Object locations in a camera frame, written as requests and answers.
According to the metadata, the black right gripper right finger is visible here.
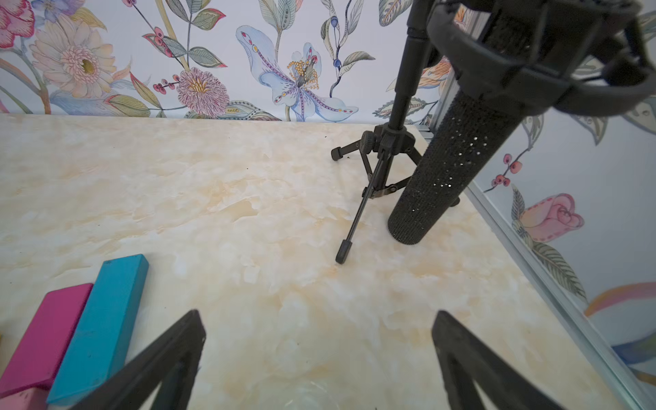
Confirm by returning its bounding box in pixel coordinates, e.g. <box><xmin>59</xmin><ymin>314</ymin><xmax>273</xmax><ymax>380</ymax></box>
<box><xmin>432</xmin><ymin>310</ymin><xmax>561</xmax><ymax>409</ymax></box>

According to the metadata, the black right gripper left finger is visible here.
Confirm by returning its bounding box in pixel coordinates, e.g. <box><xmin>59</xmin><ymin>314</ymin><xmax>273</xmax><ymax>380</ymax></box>
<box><xmin>73</xmin><ymin>309</ymin><xmax>206</xmax><ymax>409</ymax></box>

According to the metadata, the magenta long block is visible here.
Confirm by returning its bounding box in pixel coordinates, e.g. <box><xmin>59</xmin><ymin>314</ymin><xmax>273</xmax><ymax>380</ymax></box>
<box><xmin>1</xmin><ymin>284</ymin><xmax>93</xmax><ymax>398</ymax></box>

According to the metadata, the teal long block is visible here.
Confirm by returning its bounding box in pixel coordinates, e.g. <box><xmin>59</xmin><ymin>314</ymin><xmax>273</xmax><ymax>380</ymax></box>
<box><xmin>47</xmin><ymin>255</ymin><xmax>150</xmax><ymax>407</ymax></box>

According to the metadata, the light pink block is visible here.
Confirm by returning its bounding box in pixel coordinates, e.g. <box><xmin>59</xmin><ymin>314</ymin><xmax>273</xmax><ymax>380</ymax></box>
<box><xmin>0</xmin><ymin>388</ymin><xmax>49</xmax><ymax>410</ymax></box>

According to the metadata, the black shotgun microphone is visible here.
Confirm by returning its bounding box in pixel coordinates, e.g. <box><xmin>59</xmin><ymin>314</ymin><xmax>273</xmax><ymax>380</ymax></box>
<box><xmin>388</xmin><ymin>1</ymin><xmax>655</xmax><ymax>245</ymax></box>

